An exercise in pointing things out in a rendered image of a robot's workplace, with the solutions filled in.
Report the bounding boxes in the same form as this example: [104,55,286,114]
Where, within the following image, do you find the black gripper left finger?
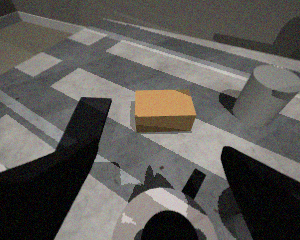
[0,137,98,240]

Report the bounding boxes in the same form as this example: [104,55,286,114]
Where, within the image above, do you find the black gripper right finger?
[221,146,300,240]

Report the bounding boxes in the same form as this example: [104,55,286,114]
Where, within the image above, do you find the tan rectangular block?
[135,89,196,133]

